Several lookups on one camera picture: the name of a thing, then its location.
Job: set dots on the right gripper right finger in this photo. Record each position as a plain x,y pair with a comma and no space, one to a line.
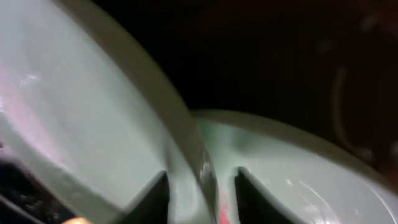
256,204

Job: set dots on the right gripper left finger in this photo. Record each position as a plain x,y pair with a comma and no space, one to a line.
151,206

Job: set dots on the black round tray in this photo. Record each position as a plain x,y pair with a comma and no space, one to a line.
328,68

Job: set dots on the mint plate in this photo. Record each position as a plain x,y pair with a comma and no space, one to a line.
308,178
93,116

